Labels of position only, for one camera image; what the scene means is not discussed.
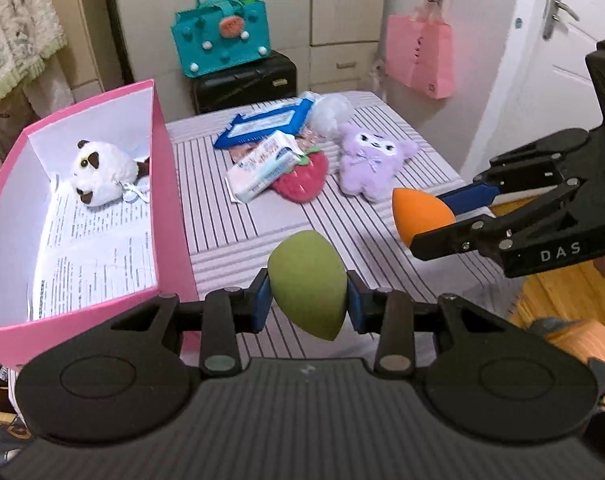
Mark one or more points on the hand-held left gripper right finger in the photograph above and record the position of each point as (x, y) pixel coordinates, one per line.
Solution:
(355, 305)

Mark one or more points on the cream fleece pajamas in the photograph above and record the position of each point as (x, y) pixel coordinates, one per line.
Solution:
(12, 20)

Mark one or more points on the pink cardboard box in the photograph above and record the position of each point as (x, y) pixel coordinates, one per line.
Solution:
(171, 200)

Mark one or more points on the blue wet wipes packet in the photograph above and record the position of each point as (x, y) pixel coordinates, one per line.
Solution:
(262, 124)

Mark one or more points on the green makeup sponge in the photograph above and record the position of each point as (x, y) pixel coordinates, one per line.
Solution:
(307, 280)

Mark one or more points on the white tissue pack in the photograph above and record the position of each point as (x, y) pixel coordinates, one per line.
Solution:
(262, 166)

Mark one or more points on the white door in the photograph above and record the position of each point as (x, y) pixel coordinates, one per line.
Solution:
(532, 85)

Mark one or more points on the pink paper bag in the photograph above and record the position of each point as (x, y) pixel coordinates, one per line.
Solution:
(420, 55)

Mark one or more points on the printed paper sheet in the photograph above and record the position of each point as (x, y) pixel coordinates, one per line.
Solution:
(92, 255)

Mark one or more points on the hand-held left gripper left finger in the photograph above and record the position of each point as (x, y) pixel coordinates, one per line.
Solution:
(260, 306)

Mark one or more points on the purple plush toy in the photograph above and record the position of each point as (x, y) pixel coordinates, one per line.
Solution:
(370, 160)

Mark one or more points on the cream wardrobe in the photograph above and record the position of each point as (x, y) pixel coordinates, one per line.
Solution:
(342, 10)

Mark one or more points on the white panda plush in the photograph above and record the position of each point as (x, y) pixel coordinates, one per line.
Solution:
(105, 170)

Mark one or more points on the orange makeup sponge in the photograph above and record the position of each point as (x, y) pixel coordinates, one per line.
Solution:
(417, 212)

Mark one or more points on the teal felt handbag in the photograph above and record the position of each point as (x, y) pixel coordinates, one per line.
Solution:
(217, 45)

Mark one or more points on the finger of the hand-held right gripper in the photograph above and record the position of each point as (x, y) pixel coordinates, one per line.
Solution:
(462, 240)
(475, 197)

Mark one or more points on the white mesh bath pouf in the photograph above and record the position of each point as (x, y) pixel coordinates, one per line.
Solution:
(332, 112)

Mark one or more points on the red strawberry plush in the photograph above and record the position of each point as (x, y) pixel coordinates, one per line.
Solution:
(305, 181)

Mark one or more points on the black suitcase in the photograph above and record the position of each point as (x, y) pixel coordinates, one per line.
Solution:
(252, 82)

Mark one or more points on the striped bed sheet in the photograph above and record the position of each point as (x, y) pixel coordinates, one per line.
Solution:
(232, 230)

